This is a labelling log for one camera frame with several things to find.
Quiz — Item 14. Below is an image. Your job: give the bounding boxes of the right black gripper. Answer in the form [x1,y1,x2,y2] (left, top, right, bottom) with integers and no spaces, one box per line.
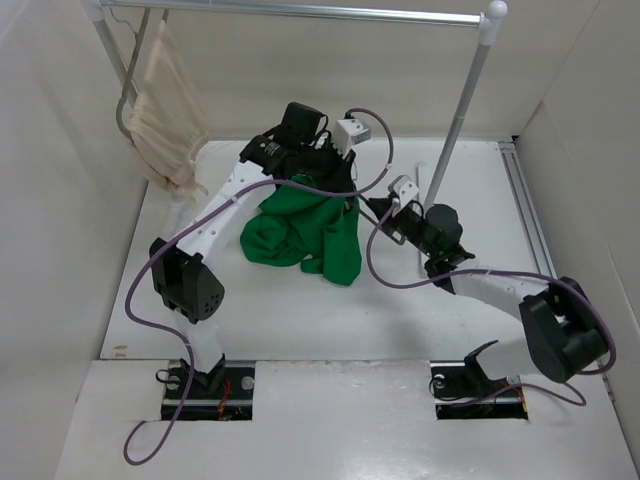
[367,196,438,258]

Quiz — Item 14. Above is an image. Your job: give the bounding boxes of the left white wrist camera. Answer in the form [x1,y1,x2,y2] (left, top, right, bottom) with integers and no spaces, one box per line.
[331,118,371,156]

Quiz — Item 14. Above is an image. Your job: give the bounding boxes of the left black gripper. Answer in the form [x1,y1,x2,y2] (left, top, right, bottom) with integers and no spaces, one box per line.
[299,136,356,197]

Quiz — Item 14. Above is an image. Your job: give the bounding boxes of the beige hanging garment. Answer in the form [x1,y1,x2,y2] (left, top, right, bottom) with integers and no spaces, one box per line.
[128,21,212,204]

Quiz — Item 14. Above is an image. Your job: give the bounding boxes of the green t shirt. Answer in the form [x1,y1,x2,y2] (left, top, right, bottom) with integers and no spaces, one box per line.
[240,186,362,287]

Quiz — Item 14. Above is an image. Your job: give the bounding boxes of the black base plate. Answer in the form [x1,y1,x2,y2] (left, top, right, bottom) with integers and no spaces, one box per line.
[429,362,528,420]
[155,359,255,422]

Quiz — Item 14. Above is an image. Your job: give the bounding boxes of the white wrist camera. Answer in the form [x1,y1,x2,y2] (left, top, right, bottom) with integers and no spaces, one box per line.
[388,175,420,208]
[331,118,371,156]

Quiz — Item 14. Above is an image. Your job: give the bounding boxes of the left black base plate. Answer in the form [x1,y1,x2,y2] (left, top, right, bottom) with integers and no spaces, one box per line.
[155,359,255,422]

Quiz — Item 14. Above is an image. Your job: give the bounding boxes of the purple cable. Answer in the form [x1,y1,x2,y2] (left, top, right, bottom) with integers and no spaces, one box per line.
[366,199,617,407]
[122,106,396,464]

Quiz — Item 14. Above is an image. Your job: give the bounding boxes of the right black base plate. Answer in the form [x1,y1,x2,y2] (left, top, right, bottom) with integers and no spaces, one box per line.
[429,362,528,420]

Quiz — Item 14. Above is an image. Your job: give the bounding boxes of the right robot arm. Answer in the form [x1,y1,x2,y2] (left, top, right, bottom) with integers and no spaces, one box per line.
[365,196,617,394]

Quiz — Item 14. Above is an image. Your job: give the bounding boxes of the aluminium rail on table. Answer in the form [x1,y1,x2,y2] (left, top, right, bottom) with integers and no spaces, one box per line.
[498,140,556,276]

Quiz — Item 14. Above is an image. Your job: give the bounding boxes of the metal clothes rack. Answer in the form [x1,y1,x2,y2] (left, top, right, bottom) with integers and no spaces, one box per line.
[82,1,508,208]

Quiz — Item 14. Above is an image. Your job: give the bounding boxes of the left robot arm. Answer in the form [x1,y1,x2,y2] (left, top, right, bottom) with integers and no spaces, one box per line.
[150,102,370,397]

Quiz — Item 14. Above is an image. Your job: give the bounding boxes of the grey clothes hanger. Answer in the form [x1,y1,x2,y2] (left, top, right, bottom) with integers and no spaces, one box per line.
[352,158,386,227]

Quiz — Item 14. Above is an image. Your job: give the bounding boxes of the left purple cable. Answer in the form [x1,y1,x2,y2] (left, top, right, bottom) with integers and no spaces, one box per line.
[122,106,396,464]

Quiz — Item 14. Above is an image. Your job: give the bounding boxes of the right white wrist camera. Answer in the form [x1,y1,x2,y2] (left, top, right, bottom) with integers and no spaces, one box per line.
[388,175,420,208]

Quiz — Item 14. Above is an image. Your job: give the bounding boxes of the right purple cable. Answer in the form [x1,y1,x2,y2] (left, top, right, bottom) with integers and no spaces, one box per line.
[366,199,617,407]

